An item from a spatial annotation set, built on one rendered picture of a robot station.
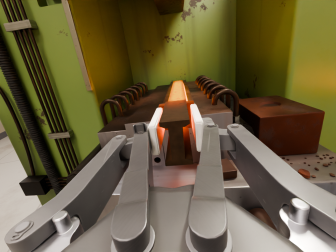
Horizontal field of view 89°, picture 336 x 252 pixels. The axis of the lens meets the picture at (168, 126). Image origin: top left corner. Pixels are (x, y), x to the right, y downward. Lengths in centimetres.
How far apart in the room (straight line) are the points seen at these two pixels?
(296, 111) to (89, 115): 40
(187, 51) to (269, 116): 50
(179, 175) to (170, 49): 55
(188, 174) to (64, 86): 33
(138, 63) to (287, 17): 49
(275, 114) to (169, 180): 17
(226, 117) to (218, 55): 50
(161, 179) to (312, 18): 39
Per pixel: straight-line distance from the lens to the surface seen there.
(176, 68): 71
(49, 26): 46
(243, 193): 24
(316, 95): 47
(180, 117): 15
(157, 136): 16
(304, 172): 27
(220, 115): 25
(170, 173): 26
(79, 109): 45
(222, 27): 74
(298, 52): 44
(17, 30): 48
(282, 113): 29
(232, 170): 24
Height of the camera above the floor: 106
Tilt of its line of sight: 20 degrees down
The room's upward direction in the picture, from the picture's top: 8 degrees counter-clockwise
